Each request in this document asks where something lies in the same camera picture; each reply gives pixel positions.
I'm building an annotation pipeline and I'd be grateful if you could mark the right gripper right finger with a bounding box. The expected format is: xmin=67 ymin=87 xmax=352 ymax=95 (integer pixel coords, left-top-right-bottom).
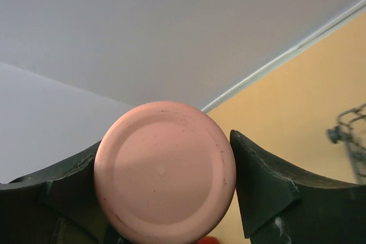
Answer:
xmin=230 ymin=130 xmax=365 ymax=243

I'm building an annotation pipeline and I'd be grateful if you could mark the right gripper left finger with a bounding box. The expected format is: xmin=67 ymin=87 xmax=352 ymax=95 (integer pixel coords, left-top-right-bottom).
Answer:
xmin=1 ymin=143 xmax=120 ymax=243

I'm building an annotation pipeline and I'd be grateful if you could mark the pink cup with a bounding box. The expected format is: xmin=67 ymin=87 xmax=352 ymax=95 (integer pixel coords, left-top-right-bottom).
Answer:
xmin=94 ymin=101 xmax=236 ymax=243

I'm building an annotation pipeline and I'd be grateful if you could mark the grey wire dish rack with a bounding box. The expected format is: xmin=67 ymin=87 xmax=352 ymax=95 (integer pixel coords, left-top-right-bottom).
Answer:
xmin=326 ymin=104 xmax=365 ymax=185

